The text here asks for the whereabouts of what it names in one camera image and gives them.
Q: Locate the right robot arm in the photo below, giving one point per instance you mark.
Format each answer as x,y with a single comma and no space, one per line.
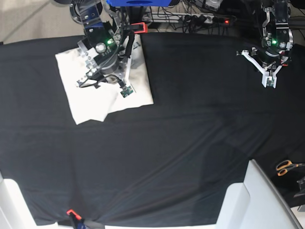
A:
106,46

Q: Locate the white table frame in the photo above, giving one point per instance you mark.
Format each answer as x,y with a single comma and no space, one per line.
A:
14,212
255,203

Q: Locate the black table cloth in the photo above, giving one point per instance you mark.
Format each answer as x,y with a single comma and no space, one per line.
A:
160,165

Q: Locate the white T-shirt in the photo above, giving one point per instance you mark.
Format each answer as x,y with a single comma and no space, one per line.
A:
96,103

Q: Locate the orange handled scissors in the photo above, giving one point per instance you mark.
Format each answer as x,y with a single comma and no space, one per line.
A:
285,166

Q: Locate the white table frame right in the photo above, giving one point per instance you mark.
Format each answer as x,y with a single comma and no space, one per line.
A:
255,203

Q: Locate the orange black clamp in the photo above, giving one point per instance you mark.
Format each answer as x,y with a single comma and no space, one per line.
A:
137,28
76,220

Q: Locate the white table frame left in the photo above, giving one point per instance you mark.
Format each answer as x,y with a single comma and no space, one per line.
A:
14,212

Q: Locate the black object right edge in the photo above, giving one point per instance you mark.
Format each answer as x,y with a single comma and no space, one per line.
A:
301,184

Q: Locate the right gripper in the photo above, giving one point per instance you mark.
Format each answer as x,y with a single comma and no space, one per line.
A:
116,72

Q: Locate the white power strip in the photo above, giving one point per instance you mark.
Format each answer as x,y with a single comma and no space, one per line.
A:
167,17

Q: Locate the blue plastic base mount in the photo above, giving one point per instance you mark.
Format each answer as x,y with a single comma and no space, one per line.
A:
138,3

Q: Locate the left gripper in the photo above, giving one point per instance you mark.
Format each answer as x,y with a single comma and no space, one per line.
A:
267,63

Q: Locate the orange black clamp bottom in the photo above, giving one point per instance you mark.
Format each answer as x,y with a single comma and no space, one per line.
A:
76,220

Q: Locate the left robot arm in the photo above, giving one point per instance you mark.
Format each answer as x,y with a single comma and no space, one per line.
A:
271,17

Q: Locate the orange black clamp top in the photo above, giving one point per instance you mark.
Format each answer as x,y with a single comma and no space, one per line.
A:
137,28

